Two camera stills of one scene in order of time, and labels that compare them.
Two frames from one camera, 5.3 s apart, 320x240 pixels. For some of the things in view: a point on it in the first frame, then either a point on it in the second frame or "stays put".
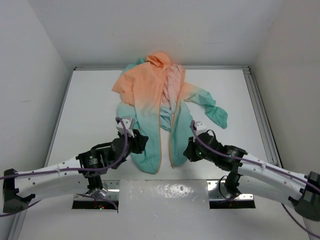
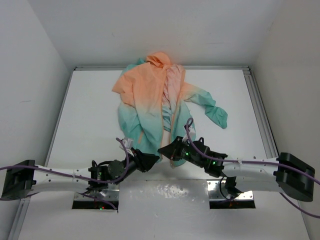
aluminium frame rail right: x=272 y=153 stays put
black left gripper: x=139 y=141 to x=144 y=161
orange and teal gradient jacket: x=154 y=96 stays put
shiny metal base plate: x=161 y=193 stays put
